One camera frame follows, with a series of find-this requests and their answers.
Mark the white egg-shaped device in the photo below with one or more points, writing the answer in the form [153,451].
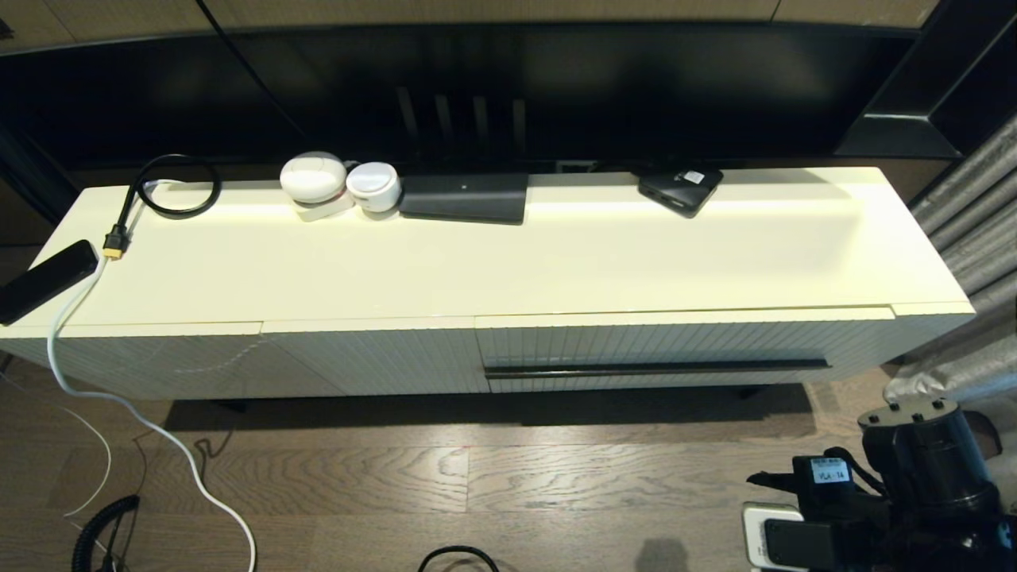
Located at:
[313,177]

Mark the grey curtain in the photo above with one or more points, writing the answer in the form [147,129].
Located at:
[969,206]

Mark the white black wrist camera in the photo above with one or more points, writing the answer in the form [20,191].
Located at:
[771,540]

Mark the white cylindrical device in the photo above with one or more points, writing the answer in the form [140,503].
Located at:
[373,185]

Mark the white tv cabinet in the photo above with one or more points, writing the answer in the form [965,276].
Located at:
[318,270]

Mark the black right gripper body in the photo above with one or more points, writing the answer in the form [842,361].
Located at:
[842,516]

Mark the white cabinet drawer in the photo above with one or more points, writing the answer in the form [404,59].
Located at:
[636,342]

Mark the black flat set-top box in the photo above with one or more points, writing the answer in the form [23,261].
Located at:
[465,197]

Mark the dark wall shelf unit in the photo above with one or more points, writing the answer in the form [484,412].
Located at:
[914,127]

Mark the black rectangular remote device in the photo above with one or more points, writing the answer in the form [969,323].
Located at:
[44,280]

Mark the small black box white label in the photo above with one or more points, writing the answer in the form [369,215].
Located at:
[679,189]

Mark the black television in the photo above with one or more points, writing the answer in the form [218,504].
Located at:
[596,87]

